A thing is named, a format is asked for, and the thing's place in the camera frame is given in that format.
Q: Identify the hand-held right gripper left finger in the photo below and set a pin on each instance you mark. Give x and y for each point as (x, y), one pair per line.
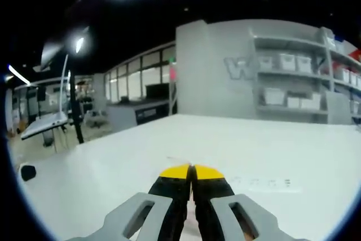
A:
(158, 210)

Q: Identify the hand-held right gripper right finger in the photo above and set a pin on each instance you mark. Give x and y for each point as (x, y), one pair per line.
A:
(222, 212)

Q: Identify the rows of white storage bins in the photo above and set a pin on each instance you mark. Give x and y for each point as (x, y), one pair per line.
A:
(293, 63)

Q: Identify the ceiling light strip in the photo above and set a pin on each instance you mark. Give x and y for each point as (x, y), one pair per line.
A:
(19, 74)

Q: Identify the grey counter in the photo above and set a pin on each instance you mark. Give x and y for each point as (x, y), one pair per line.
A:
(132, 114)

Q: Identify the grey workbench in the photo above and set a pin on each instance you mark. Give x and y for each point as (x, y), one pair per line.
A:
(46, 125)

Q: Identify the pink banner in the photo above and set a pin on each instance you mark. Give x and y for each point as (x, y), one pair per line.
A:
(173, 75)

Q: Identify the grey leaning panel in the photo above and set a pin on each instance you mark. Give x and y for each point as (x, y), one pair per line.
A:
(338, 108)

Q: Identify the grey shelf rack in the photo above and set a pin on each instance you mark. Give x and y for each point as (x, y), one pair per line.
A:
(296, 77)

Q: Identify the black pole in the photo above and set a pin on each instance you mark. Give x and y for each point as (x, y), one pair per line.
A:
(76, 111)

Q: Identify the black monitor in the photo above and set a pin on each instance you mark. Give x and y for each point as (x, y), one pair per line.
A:
(157, 90)

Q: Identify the white lamp bar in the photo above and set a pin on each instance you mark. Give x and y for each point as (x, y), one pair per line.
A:
(79, 44)

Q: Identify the hanging dark screen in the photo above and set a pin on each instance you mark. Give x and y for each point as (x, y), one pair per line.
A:
(52, 53)

